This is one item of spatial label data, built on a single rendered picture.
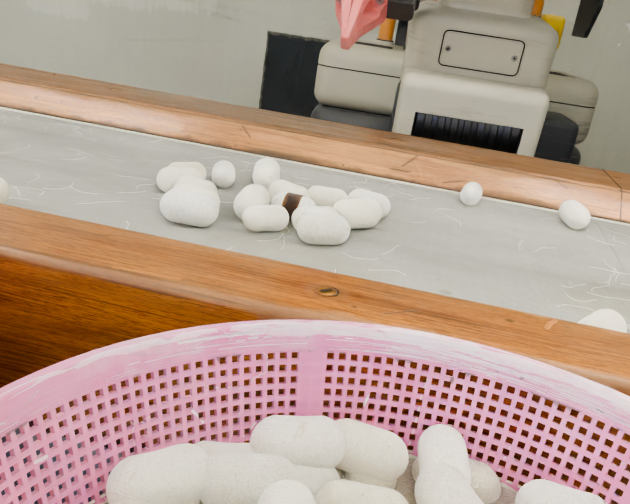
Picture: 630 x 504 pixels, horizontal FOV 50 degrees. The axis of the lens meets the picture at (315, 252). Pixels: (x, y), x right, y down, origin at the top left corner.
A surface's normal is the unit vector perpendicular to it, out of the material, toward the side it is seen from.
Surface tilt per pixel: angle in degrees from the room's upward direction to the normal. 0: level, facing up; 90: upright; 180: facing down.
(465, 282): 0
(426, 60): 98
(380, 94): 90
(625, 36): 90
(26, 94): 45
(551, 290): 0
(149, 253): 0
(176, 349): 75
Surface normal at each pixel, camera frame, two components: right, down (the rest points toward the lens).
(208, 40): -0.11, 0.34
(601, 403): -0.57, -0.06
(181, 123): -0.04, -0.43
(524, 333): 0.14, -0.93
